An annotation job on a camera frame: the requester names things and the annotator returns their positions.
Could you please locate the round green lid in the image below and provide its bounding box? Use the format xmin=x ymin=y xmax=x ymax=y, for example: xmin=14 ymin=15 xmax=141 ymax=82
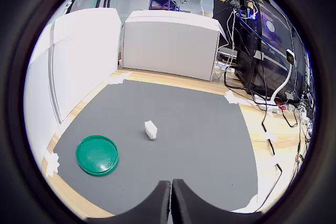
xmin=75 ymin=135 xmax=120 ymax=177

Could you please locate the white tape piece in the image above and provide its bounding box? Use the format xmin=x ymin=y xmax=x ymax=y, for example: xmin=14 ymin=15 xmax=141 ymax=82
xmin=261 ymin=131 xmax=278 ymax=143
xmin=224 ymin=90 xmax=254 ymax=106
xmin=108 ymin=71 xmax=133 ymax=86
xmin=43 ymin=151 xmax=60 ymax=178
xmin=269 ymin=153 xmax=284 ymax=168

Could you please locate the blue storage rack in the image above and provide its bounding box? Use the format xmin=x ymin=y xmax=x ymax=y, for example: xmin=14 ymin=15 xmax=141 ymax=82
xmin=150 ymin=0 xmax=180 ymax=13

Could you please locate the white partition panel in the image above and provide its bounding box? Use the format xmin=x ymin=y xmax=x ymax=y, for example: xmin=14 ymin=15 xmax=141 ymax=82
xmin=24 ymin=22 xmax=62 ymax=143
xmin=122 ymin=9 xmax=222 ymax=82
xmin=51 ymin=7 xmax=123 ymax=124

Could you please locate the thick black table cable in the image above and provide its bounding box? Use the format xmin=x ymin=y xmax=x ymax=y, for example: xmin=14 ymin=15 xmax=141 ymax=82
xmin=258 ymin=95 xmax=284 ymax=213

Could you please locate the small white plastic terminal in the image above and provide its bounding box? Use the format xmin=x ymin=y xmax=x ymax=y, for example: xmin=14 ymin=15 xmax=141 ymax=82
xmin=144 ymin=120 xmax=158 ymax=141

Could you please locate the black monitor screen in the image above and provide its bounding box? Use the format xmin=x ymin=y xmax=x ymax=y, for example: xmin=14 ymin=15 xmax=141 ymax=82
xmin=258 ymin=0 xmax=310 ymax=103

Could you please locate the white gooseneck camera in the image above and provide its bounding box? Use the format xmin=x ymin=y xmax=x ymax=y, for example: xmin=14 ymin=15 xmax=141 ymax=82
xmin=270 ymin=49 xmax=295 ymax=103

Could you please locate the black computer tower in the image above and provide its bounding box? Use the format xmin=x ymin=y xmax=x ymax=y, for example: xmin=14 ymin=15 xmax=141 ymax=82
xmin=213 ymin=0 xmax=263 ymax=91

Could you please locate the white power strip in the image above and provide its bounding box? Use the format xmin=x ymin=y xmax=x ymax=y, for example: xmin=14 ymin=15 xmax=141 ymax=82
xmin=251 ymin=94 xmax=296 ymax=114

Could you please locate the dark grey mat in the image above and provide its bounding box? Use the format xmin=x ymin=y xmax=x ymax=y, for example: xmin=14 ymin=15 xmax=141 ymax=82
xmin=47 ymin=79 xmax=259 ymax=218

